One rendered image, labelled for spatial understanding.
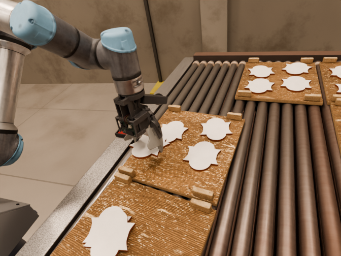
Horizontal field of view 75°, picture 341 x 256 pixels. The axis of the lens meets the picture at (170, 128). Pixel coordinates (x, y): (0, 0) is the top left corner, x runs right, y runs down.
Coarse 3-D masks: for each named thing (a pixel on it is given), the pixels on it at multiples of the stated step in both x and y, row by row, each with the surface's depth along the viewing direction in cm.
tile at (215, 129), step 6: (210, 120) 90; (216, 120) 89; (222, 120) 89; (204, 126) 87; (210, 126) 87; (216, 126) 86; (222, 126) 86; (228, 126) 85; (204, 132) 84; (210, 132) 84; (216, 132) 83; (222, 132) 83; (228, 132) 82; (210, 138) 81; (216, 138) 81; (222, 138) 80
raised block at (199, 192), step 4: (196, 188) 63; (200, 188) 62; (192, 192) 63; (196, 192) 62; (200, 192) 62; (204, 192) 61; (208, 192) 61; (212, 192) 61; (196, 196) 63; (200, 196) 62; (204, 196) 62; (208, 196) 61; (212, 196) 60; (212, 200) 61
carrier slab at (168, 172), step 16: (176, 112) 100; (192, 112) 98; (192, 128) 89; (240, 128) 85; (176, 144) 83; (192, 144) 81; (224, 144) 79; (128, 160) 80; (144, 160) 79; (160, 160) 77; (176, 160) 76; (224, 160) 73; (144, 176) 73; (160, 176) 72; (176, 176) 71; (192, 176) 70; (208, 176) 69; (224, 176) 68; (176, 192) 66
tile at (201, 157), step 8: (200, 144) 79; (208, 144) 79; (192, 152) 77; (200, 152) 76; (208, 152) 76; (216, 152) 75; (184, 160) 75; (192, 160) 74; (200, 160) 73; (208, 160) 73; (192, 168) 72; (200, 168) 71; (208, 168) 71
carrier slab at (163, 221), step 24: (120, 192) 69; (144, 192) 68; (96, 216) 63; (144, 216) 61; (168, 216) 60; (192, 216) 59; (72, 240) 59; (144, 240) 56; (168, 240) 55; (192, 240) 54
